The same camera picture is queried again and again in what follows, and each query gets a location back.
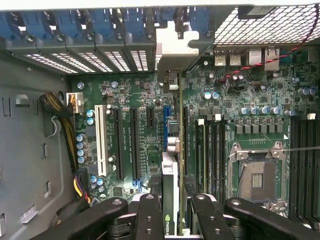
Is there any white power connector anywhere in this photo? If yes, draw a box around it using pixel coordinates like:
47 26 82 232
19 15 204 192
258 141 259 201
65 91 84 116

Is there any long black expansion slot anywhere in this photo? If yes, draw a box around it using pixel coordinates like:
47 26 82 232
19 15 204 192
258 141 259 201
111 106 126 181
129 106 142 181

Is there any white expansion slot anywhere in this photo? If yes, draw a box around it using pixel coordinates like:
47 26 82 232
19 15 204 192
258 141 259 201
93 104 109 177

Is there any thin socket locking lever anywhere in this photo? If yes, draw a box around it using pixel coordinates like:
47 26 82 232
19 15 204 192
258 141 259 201
271 146 320 153

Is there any silver ethernet port block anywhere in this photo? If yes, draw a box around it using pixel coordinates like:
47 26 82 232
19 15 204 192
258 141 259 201
263 46 281 71

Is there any silver USB port block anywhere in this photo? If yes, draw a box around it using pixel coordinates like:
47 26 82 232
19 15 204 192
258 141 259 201
213 49 227 67
228 49 242 67

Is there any green motherboard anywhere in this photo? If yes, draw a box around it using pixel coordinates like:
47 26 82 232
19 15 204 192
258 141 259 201
68 48 320 226

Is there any sleeved power wire bundle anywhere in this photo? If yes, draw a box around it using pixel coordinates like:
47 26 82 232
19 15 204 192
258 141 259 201
39 91 92 208

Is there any wide silver port block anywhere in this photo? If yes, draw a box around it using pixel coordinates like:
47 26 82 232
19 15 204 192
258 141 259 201
246 47 264 68

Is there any blue expansion slot clip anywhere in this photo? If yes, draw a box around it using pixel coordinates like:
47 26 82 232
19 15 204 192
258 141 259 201
186 8 210 33
158 8 177 23
123 8 147 38
21 11 47 38
90 9 115 38
0 12 15 42
54 10 80 38

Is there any short black expansion slot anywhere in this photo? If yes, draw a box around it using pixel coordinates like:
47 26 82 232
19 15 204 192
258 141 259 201
146 106 156 129

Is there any open black PC case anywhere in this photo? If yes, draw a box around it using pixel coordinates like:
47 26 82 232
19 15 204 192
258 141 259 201
0 0 320 240

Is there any red black twisted wire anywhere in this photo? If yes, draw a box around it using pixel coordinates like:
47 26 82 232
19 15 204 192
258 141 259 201
216 24 320 84

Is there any CPU socket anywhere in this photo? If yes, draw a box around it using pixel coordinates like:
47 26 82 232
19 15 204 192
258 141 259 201
228 141 288 210

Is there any blue expansion slot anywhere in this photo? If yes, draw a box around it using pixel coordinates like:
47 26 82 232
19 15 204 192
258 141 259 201
162 106 172 151

